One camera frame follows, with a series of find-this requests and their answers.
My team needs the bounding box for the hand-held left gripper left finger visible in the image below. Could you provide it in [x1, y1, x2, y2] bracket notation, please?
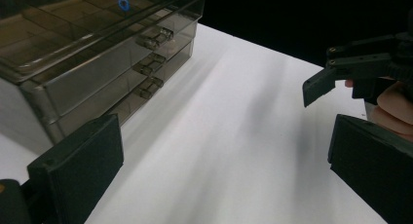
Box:
[27, 113, 125, 224]

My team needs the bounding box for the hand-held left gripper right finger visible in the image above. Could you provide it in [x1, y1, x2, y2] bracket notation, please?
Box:
[326, 113, 413, 224]

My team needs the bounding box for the smoked clear plastic drawer box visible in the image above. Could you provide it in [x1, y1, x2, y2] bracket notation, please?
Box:
[0, 0, 207, 155]

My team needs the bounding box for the white board table cover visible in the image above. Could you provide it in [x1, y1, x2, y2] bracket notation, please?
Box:
[0, 22, 391, 224]

